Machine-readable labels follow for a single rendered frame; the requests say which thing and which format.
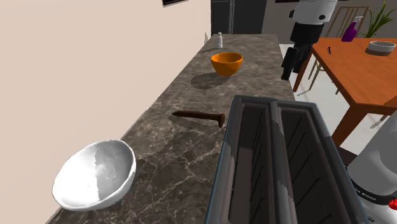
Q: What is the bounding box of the wooden chair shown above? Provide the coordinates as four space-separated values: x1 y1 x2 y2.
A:
307 5 370 89

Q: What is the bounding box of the purple spray bottle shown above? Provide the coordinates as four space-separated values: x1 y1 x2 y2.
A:
341 16 365 43

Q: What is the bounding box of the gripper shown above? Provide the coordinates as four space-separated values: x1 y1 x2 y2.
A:
281 22 324 81

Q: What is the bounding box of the white bowl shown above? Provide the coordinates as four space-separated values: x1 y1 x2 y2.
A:
52 139 137 213

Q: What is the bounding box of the dark refrigerator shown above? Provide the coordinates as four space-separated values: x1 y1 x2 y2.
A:
211 0 268 36

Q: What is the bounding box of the dark brown wooden pestle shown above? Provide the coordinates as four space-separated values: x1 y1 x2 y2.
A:
172 110 226 129

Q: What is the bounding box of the green potted plant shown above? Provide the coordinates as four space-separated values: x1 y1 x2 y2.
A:
363 1 396 39

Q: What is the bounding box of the orange bowl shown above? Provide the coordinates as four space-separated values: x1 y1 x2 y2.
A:
211 52 244 77

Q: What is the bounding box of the grey two-slot toaster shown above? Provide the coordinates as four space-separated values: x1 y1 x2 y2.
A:
204 94 370 224

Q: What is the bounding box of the grey shallow bowl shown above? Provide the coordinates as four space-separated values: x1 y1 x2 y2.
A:
366 40 397 57

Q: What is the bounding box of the orange wooden dining table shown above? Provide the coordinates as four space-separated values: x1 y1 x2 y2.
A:
292 37 397 147

